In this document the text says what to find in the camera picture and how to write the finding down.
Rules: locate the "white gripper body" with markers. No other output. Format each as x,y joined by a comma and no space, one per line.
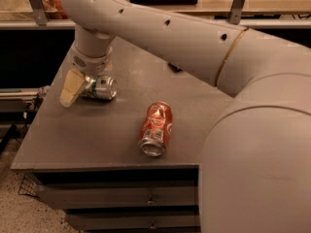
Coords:
89,64

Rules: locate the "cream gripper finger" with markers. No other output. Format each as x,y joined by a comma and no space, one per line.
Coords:
74,85

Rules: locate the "green silver 7up can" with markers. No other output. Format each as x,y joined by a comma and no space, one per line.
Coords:
100,87

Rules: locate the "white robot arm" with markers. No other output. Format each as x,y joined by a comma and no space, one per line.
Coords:
255,164

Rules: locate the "crushed orange soda can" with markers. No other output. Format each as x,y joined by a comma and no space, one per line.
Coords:
156,130

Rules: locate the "orange snack bag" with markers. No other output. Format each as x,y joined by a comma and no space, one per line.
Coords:
54,9

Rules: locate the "black snack bar wrapper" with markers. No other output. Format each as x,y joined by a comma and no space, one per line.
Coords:
174,68

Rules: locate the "grey drawer cabinet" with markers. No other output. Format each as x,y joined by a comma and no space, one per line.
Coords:
95,143

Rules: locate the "upper grey drawer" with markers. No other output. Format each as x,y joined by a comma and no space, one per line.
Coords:
85,197

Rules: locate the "grey drawer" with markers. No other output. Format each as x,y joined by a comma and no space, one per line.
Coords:
85,197
135,220

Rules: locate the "lower grey drawer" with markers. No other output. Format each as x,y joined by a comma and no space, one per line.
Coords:
135,220

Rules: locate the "left metal bracket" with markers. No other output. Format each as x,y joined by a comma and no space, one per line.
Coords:
39,14

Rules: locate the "metal bracket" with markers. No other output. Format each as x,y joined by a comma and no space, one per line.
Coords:
39,14
235,13

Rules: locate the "metal shelf rail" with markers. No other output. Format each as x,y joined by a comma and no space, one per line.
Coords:
69,25

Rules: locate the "wire mesh basket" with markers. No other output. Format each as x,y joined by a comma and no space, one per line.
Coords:
27,187

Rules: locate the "right metal bracket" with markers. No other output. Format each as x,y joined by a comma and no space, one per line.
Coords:
235,13

